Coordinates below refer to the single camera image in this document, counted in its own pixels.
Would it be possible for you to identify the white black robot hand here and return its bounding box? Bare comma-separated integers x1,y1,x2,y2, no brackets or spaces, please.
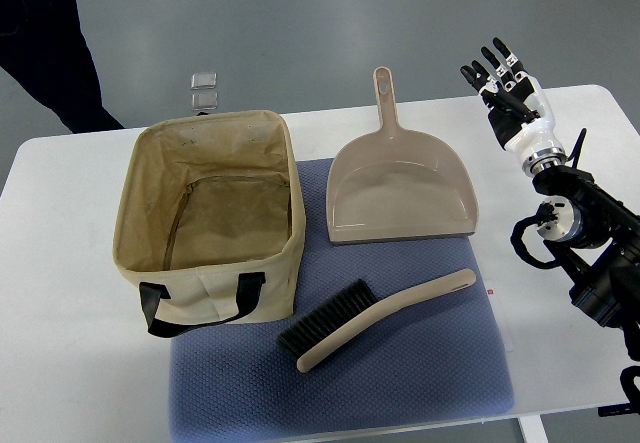
460,37,568,177

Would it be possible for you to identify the pink hand broom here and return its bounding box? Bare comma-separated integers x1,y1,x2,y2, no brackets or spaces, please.
276,268,477,373

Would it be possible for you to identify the yellow fabric bag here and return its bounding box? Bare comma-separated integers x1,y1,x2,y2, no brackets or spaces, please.
113,110,306,338

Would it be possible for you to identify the pink dustpan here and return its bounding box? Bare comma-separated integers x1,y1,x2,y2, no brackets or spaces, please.
326,67,479,244

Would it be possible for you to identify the blue quilted mat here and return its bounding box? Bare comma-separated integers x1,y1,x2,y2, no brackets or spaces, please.
169,159,514,442

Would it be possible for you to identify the black table control panel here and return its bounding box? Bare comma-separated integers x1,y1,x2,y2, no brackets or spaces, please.
597,403,639,417

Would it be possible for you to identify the lower clear floor plate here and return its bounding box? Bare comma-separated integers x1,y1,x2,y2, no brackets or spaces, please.
191,91,218,112

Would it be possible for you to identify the white table leg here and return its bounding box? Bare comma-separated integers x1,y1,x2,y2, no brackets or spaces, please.
518,415,549,443

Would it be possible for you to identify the person in dark trousers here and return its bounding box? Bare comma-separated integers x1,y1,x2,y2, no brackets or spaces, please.
1,0,123,134

